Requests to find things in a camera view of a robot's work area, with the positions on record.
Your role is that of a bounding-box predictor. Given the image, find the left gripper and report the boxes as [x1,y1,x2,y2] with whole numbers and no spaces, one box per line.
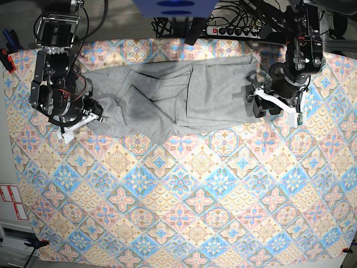
[245,75,310,127]

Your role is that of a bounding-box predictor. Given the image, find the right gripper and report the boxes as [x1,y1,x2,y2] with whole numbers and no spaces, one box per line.
[49,97,103,143]

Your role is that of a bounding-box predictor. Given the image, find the grey T-shirt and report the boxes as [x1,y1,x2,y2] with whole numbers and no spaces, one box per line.
[84,56,257,145]

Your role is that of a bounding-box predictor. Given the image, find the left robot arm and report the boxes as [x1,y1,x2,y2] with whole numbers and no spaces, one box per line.
[244,1,325,128]

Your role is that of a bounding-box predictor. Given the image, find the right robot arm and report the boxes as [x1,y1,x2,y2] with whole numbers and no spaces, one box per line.
[29,1,103,143]

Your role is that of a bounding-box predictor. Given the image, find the black power strip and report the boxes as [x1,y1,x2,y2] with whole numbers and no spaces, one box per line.
[206,25,273,39]

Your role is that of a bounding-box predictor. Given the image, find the patterned tablecloth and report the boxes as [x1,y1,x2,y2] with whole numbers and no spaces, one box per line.
[1,50,356,267]

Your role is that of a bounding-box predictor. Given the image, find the orange black clamp upper left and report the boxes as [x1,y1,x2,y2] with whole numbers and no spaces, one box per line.
[1,49,16,74]

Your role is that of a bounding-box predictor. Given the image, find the red white labels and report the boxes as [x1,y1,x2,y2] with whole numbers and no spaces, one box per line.
[1,184,28,221]

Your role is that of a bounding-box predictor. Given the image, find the blue box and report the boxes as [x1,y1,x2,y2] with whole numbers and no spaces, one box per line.
[133,0,218,18]

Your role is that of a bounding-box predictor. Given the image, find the blue black clamp lower left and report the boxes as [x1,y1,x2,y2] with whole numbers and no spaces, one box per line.
[24,238,49,250]

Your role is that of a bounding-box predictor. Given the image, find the orange clamp lower right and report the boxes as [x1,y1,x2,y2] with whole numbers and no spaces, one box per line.
[342,248,353,253]

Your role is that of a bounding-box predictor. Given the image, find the blue handled tool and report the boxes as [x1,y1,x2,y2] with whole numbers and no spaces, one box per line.
[2,29,23,53]

